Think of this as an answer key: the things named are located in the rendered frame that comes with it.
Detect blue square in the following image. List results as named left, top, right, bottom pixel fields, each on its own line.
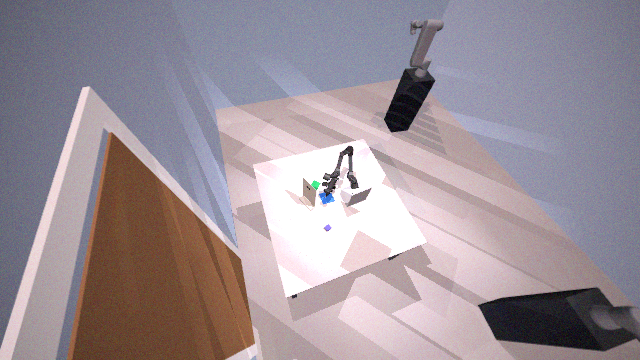
left=319, top=192, right=335, bottom=204

